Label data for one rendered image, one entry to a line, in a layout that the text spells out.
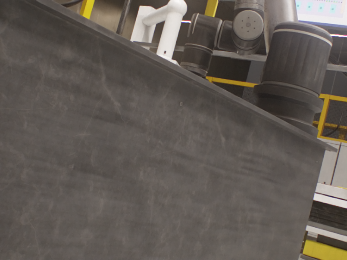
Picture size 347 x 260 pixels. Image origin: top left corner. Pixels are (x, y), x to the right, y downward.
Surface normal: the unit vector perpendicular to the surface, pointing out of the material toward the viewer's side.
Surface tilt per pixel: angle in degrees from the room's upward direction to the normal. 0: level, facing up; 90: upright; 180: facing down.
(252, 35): 96
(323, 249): 90
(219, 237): 90
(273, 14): 100
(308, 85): 90
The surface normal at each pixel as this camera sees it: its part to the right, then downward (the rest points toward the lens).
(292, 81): -0.17, -0.12
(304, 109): 0.44, 0.04
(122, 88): 0.80, 0.17
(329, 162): -0.54, -0.21
